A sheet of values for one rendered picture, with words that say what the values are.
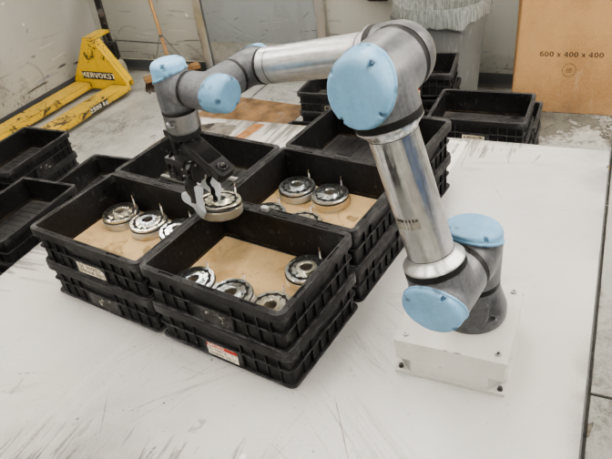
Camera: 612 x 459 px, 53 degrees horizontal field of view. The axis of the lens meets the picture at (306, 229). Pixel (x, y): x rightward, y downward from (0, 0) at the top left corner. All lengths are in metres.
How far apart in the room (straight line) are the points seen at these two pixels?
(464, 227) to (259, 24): 3.73
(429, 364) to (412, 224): 0.39
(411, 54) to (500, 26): 3.28
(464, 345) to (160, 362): 0.70
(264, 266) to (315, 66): 0.54
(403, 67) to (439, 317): 0.44
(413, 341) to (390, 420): 0.16
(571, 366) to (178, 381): 0.86
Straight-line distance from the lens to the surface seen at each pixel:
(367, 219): 1.44
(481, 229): 1.23
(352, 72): 0.94
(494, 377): 1.32
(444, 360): 1.32
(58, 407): 1.54
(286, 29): 4.70
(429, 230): 1.06
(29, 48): 5.27
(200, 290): 1.32
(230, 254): 1.56
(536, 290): 1.60
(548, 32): 4.02
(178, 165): 1.38
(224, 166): 1.32
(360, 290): 1.53
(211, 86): 1.21
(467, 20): 3.70
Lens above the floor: 1.75
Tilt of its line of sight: 35 degrees down
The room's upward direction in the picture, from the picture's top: 9 degrees counter-clockwise
